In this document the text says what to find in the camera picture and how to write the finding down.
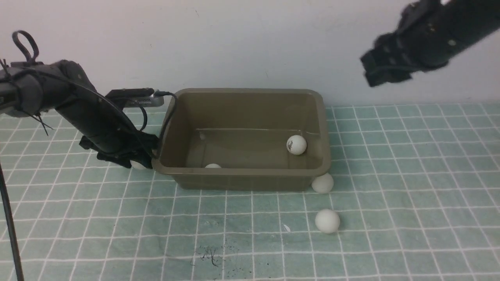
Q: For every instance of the green checkered tablecloth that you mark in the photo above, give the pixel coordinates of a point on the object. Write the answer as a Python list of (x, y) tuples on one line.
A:
[(416, 188)]

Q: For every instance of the olive plastic bin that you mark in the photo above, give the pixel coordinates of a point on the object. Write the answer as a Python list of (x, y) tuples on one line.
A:
[(245, 132)]

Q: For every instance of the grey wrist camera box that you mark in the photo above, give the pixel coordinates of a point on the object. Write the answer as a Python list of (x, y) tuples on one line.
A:
[(143, 97)]

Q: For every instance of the white ping-pong ball with logo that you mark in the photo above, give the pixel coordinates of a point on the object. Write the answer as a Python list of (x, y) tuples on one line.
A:
[(296, 145)]

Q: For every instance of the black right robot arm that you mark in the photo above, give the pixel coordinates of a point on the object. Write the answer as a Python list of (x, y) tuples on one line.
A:
[(429, 34)]

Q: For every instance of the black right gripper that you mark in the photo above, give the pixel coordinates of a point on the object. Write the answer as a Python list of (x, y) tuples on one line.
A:
[(389, 61)]

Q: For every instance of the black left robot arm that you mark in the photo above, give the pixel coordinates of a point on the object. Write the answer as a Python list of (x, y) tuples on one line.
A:
[(64, 87)]

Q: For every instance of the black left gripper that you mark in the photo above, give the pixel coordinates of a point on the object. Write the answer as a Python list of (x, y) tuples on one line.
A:
[(120, 147)]

